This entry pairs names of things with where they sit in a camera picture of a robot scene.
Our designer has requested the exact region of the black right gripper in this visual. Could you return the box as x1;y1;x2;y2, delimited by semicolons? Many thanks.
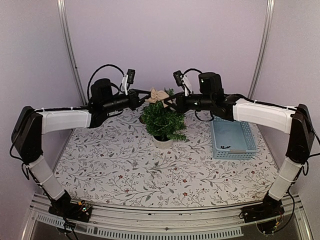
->
165;91;214;114

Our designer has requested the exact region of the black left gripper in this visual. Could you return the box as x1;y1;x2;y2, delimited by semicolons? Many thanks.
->
102;88;152;114

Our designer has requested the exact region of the beige ribbon bow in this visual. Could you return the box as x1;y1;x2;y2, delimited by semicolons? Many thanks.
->
145;87;170;108

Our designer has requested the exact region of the small green christmas tree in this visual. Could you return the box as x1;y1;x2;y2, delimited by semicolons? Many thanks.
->
140;88;187;141

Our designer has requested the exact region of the white ribbed plant pot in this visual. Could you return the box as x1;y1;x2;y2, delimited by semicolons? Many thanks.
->
152;136;173;150

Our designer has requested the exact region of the red berry sprig ornament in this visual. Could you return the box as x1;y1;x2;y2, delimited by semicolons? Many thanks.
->
220;145;231;150

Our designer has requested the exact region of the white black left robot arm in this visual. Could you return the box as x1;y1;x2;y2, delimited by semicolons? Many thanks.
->
11;78;151;217

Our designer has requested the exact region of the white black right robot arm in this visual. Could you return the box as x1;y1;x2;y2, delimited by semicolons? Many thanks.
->
164;70;316;218

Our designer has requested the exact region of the light blue perforated basket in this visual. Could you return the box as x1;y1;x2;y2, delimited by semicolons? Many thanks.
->
210;117;258;160

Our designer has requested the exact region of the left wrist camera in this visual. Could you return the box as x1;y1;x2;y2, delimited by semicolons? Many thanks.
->
119;69;136;95

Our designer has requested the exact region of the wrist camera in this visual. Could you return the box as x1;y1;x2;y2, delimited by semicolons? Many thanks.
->
119;69;136;95
173;70;193;97

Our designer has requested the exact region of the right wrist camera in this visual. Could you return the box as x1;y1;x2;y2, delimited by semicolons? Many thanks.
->
173;70;193;97

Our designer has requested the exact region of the black left camera cable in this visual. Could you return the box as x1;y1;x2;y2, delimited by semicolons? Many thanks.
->
86;64;126;101

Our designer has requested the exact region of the aluminium corner post left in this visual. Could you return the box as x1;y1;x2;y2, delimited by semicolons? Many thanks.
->
56;0;87;105

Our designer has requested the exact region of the aluminium corner post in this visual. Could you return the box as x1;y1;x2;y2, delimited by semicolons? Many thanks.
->
247;0;275;99
56;0;87;105

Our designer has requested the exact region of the aluminium corner post right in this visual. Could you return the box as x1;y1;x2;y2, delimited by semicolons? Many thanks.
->
247;0;275;99

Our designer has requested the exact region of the aluminium front rail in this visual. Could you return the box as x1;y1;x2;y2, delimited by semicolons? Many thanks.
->
21;193;314;240

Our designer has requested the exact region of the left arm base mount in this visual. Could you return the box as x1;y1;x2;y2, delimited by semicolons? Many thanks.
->
48;191;92;223

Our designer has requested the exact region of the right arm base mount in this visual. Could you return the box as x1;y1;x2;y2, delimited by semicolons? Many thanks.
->
239;194;285;223

